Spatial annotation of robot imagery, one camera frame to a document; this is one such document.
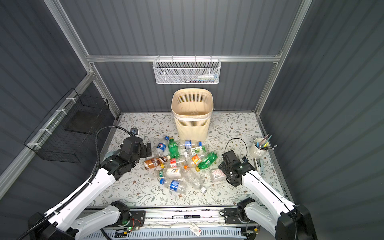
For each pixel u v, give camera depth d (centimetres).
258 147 87
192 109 105
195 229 70
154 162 88
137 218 73
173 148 97
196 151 94
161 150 96
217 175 83
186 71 124
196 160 87
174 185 79
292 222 39
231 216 74
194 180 86
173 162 87
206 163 89
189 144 96
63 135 72
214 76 91
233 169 59
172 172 83
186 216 74
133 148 57
